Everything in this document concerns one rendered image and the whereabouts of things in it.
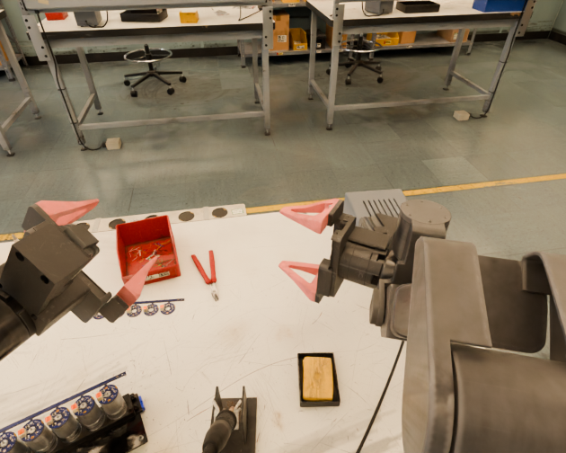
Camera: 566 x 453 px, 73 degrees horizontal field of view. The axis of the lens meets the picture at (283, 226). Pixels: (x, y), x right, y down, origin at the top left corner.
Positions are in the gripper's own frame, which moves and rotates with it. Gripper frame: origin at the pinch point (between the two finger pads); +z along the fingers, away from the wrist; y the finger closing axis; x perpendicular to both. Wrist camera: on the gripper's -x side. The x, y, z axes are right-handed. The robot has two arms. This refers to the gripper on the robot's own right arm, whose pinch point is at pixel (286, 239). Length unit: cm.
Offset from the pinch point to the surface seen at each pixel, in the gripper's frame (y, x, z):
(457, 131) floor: -61, -265, -14
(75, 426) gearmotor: -14.3, 29.5, 13.7
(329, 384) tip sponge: -15.2, 9.1, -11.7
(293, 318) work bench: -15.4, 0.2, -2.0
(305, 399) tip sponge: -16.3, 12.0, -9.4
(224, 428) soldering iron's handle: -4.6, 25.5, -6.1
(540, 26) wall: -11, -584, -69
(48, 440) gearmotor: -14.4, 32.1, 15.2
